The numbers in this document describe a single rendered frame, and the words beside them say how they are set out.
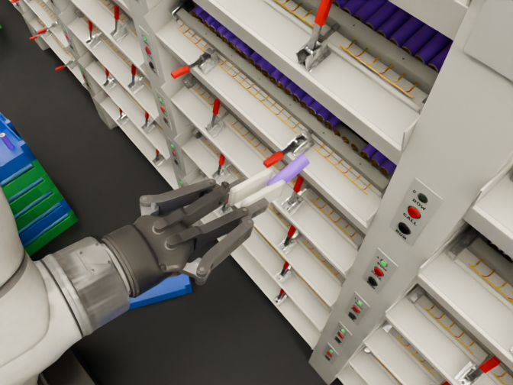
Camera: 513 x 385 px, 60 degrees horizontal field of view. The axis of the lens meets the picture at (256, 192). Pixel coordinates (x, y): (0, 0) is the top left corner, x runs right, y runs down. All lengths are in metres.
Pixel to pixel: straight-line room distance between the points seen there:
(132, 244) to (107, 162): 1.55
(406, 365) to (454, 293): 0.38
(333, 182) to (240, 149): 0.33
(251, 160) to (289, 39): 0.39
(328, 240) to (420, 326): 0.22
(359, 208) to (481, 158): 0.27
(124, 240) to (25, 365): 0.14
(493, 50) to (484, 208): 0.18
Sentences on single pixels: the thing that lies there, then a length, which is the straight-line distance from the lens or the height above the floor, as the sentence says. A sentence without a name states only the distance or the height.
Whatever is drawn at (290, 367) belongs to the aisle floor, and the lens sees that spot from 1.57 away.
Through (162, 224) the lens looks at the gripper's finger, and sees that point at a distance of 0.51.
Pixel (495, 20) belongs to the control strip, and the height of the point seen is 1.32.
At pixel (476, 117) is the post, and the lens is 0.46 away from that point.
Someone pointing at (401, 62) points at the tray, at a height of 1.17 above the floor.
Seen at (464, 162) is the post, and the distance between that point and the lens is 0.50.
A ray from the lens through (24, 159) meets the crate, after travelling 1.56.
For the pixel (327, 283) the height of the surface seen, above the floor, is 0.56.
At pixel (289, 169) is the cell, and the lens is 0.60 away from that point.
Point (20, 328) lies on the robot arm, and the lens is 0.44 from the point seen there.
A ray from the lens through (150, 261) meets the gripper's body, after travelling 0.48.
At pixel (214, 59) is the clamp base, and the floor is 0.95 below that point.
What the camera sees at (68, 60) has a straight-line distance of 2.25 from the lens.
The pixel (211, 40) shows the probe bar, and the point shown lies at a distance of 0.91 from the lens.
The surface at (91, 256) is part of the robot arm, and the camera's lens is 0.47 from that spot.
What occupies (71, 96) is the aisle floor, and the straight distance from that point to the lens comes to 2.34.
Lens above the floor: 1.53
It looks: 57 degrees down
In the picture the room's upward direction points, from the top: straight up
